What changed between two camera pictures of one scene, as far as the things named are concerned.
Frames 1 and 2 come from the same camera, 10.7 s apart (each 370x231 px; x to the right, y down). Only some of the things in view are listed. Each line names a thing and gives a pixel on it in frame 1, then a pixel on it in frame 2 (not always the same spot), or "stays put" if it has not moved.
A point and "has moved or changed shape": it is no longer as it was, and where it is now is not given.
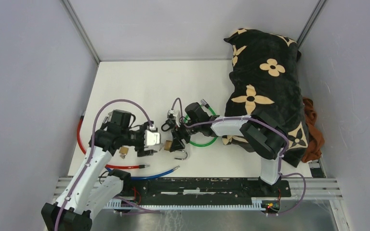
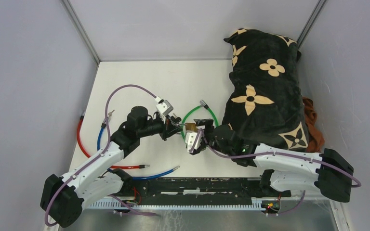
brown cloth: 316,140 stays put
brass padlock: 167,147 has moved or changed shape
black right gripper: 178,134 → 208,123
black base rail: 270,197 stays put
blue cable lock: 151,176 stays put
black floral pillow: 265,77 stays put
